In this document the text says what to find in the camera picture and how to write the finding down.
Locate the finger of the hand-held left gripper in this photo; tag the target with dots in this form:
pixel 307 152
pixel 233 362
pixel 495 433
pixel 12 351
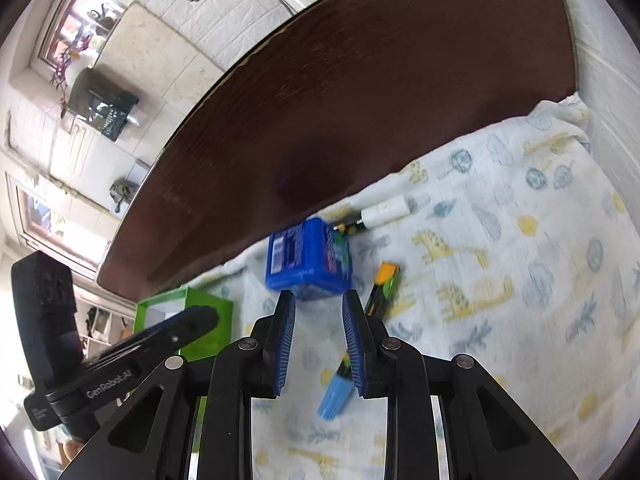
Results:
pixel 190 325

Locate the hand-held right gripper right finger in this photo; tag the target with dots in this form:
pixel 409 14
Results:
pixel 356 345

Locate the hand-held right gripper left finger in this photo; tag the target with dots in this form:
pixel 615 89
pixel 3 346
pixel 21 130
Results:
pixel 285 345

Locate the large green cardboard box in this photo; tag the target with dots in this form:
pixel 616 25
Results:
pixel 225 332

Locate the blue cap highlighter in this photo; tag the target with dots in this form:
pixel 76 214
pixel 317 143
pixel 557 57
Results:
pixel 332 400

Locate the person's left hand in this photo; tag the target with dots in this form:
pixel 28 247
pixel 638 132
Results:
pixel 74 447

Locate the orange cap highlighter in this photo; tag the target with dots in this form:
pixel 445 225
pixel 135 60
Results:
pixel 385 280

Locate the blue plastic box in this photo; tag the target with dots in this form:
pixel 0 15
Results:
pixel 300 275

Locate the window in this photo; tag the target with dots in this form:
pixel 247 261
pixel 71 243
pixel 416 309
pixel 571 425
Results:
pixel 75 15
pixel 45 220

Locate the giraffe printed blanket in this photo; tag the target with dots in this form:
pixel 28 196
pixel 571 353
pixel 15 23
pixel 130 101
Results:
pixel 500 335

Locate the small dark metal fixture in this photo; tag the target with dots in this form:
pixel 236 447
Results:
pixel 122 192

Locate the black kitchen appliance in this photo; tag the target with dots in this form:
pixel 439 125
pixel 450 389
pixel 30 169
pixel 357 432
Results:
pixel 100 102

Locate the purple hanging plant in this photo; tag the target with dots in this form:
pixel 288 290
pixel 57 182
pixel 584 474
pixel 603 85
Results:
pixel 62 72

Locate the beige stone countertop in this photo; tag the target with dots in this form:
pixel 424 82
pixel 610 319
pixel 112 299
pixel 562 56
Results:
pixel 150 50

